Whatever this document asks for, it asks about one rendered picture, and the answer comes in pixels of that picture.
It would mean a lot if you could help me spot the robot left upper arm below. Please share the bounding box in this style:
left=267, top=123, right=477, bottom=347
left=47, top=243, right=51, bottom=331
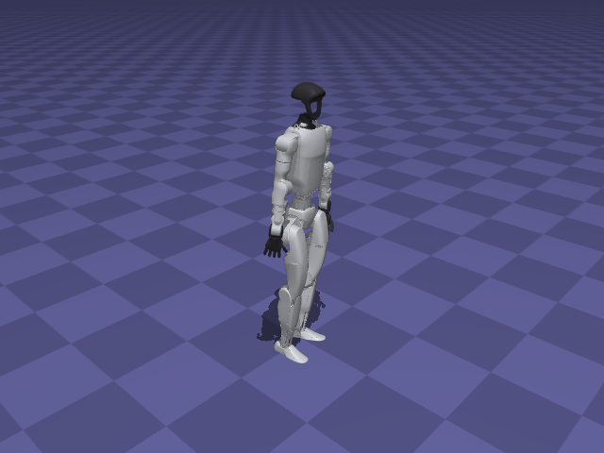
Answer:
left=322, top=125, right=334, bottom=177

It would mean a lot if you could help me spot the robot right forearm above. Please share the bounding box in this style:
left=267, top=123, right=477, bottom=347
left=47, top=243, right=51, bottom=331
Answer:
left=271, top=182, right=288, bottom=236

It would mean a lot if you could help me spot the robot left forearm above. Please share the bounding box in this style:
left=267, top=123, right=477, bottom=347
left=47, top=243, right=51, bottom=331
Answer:
left=318, top=172, right=333, bottom=210

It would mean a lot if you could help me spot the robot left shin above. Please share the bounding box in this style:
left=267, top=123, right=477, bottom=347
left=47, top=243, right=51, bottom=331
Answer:
left=296, top=276, right=318, bottom=332

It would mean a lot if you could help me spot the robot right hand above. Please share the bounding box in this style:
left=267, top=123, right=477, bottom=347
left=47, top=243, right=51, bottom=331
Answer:
left=263, top=225, right=288, bottom=258

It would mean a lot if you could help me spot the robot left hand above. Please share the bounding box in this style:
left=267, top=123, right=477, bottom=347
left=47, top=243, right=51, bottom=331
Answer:
left=318, top=200, right=334, bottom=234

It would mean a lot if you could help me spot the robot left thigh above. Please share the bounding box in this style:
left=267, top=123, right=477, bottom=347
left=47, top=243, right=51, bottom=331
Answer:
left=305, top=208, right=328, bottom=287

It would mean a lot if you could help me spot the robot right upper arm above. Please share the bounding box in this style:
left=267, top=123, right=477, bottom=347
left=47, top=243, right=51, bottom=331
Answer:
left=274, top=132, right=299, bottom=195

